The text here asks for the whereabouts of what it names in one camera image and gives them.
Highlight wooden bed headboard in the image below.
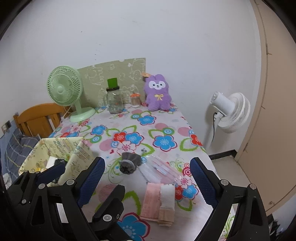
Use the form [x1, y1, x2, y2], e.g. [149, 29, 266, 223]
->
[13, 103, 70, 139]

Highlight purple plush bunny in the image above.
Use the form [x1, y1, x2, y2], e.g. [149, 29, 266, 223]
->
[141, 72, 172, 111]

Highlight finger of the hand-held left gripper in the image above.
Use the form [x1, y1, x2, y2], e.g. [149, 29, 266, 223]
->
[92, 185, 130, 241]
[7, 163, 66, 209]

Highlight white standing fan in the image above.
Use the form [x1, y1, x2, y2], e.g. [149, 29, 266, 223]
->
[205, 91, 251, 151]

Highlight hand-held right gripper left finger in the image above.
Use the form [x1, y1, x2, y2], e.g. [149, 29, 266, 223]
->
[25, 157, 105, 241]

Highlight glass jar with green lid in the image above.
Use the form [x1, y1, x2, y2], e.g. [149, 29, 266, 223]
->
[102, 78, 125, 114]

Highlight grey plaid pillow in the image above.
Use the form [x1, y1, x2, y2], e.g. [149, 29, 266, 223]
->
[0, 128, 43, 176]

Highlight green printed board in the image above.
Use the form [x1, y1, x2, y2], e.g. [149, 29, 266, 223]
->
[77, 58, 147, 108]

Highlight white and beige rolled cloth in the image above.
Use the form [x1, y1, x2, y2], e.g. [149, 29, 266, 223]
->
[158, 184, 176, 226]

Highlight green desk fan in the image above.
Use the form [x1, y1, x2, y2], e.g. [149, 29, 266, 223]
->
[47, 66, 96, 123]

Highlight clear plastic bottle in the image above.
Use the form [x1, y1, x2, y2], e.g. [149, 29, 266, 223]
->
[139, 154, 183, 184]

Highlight floral tablecloth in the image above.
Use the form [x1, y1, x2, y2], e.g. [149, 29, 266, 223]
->
[47, 102, 234, 241]

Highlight yellow fabric storage box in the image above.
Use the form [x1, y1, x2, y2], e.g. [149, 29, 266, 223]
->
[18, 137, 95, 186]

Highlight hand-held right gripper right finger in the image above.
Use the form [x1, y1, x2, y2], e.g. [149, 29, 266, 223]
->
[190, 157, 271, 241]

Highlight dark grey blade cap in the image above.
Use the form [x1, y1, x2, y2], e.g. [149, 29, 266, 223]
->
[119, 152, 141, 175]

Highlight small jar with orange lid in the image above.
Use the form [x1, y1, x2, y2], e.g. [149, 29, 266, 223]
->
[130, 93, 141, 108]

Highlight beige door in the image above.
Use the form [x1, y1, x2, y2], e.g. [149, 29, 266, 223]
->
[235, 0, 296, 216]

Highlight pink folded towel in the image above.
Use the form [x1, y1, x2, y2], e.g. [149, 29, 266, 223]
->
[140, 183, 164, 222]

